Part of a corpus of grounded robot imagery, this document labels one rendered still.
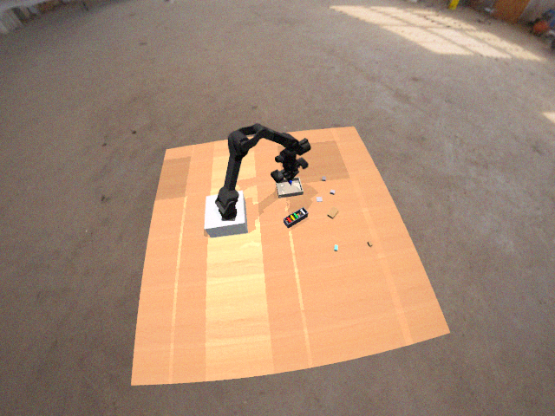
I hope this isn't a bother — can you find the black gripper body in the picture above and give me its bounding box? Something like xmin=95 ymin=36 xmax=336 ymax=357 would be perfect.
xmin=271 ymin=158 xmax=309 ymax=183

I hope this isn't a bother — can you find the tan rectangular block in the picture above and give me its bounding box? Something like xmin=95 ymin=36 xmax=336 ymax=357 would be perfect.
xmin=327 ymin=206 xmax=339 ymax=219

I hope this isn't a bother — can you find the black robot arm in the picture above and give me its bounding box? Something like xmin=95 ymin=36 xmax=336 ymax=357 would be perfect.
xmin=214 ymin=123 xmax=311 ymax=221

